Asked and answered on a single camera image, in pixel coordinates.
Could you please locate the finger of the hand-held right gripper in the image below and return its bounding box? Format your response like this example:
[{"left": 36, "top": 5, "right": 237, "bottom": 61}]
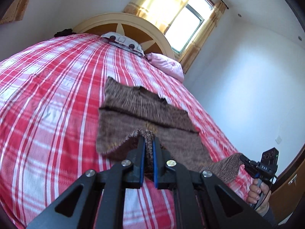
[{"left": 239, "top": 155, "right": 258, "bottom": 171}]

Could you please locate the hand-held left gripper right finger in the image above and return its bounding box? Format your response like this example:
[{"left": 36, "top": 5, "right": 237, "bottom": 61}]
[{"left": 152, "top": 136, "right": 274, "bottom": 229}]

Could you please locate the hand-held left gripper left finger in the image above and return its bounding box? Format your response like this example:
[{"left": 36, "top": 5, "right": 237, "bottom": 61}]
[{"left": 27, "top": 136, "right": 146, "bottom": 229}]

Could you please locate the brown knit sweater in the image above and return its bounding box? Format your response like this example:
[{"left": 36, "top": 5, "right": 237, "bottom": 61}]
[{"left": 95, "top": 76, "right": 246, "bottom": 185}]

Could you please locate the person's right forearm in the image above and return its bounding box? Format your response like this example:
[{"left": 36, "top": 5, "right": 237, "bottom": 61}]
[{"left": 262, "top": 203, "right": 284, "bottom": 229}]

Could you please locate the person's right hand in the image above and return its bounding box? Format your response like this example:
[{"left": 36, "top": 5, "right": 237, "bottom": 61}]
[{"left": 246, "top": 179, "right": 270, "bottom": 217}]

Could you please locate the wooden door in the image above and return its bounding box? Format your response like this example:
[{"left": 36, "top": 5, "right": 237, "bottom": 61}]
[{"left": 269, "top": 145, "right": 305, "bottom": 225}]

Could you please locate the pink pillow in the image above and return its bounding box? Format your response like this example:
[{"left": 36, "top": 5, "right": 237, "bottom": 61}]
[{"left": 145, "top": 52, "right": 185, "bottom": 83}]

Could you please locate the bed with red plaid sheet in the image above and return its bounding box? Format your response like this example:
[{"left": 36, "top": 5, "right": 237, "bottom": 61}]
[{"left": 0, "top": 34, "right": 253, "bottom": 229}]

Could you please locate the white patterned pillow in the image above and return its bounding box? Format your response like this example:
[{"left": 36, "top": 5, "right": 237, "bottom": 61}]
[{"left": 100, "top": 32, "right": 145, "bottom": 57}]

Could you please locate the yellow floral curtain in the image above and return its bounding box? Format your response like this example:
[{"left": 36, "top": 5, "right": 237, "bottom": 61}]
[
  {"left": 123, "top": 0, "right": 203, "bottom": 33},
  {"left": 177, "top": 2, "right": 227, "bottom": 73},
  {"left": 0, "top": 0, "right": 40, "bottom": 25}
]

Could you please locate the cream and brown headboard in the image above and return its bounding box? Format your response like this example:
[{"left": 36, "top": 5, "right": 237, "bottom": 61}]
[{"left": 72, "top": 13, "right": 176, "bottom": 60}]

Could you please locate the window behind headboard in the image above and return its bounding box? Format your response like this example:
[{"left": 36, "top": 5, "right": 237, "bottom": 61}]
[{"left": 164, "top": 0, "right": 215, "bottom": 54}]

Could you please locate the dark cloth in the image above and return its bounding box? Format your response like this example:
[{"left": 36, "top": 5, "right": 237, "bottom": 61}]
[{"left": 54, "top": 29, "right": 77, "bottom": 38}]

